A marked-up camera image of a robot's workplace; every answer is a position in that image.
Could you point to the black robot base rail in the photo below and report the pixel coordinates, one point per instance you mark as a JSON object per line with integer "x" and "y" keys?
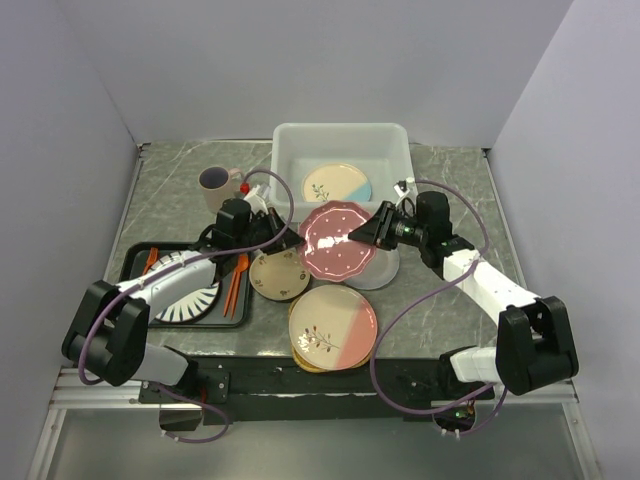
{"x": 276, "y": 388}

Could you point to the white plastic bin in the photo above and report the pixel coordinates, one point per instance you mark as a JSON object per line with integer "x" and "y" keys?
{"x": 380, "y": 150}

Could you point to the beige and pink plate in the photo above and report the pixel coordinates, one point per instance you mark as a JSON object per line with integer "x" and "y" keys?
{"x": 332, "y": 328}

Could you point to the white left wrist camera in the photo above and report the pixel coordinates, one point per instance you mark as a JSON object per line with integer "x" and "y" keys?
{"x": 257, "y": 197}

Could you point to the small beige floral plate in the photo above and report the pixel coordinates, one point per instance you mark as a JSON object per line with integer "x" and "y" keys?
{"x": 280, "y": 276}

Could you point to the beige and blue plate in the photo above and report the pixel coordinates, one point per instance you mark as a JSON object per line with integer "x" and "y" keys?
{"x": 336, "y": 181}

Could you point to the woven bamboo plate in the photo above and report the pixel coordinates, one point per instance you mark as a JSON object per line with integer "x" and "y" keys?
{"x": 303, "y": 362}

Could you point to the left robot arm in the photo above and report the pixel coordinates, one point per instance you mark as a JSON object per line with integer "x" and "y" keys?
{"x": 108, "y": 334}

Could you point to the orange chopstick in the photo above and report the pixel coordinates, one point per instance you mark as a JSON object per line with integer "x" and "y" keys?
{"x": 226, "y": 310}
{"x": 234, "y": 291}

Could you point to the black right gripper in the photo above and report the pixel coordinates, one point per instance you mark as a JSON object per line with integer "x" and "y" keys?
{"x": 376, "y": 232}

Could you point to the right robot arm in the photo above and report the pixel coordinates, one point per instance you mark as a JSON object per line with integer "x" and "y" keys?
{"x": 534, "y": 344}

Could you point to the black serving tray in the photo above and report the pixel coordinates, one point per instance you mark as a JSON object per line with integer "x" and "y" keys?
{"x": 134, "y": 262}

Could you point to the white ceramic bowl plate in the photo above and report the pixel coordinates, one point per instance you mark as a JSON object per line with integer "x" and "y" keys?
{"x": 379, "y": 272}

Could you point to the beige ceramic mug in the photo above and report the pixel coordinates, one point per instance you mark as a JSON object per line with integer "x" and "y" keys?
{"x": 219, "y": 184}

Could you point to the white blue striped plate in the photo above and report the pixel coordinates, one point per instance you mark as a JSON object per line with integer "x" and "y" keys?
{"x": 191, "y": 307}

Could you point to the pink polka dot plate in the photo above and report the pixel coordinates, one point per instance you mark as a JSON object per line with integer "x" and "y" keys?
{"x": 328, "y": 253}

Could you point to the orange plastic spoon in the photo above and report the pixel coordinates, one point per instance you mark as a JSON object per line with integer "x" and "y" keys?
{"x": 243, "y": 264}

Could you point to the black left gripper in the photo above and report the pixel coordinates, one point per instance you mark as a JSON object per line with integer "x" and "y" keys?
{"x": 274, "y": 221}

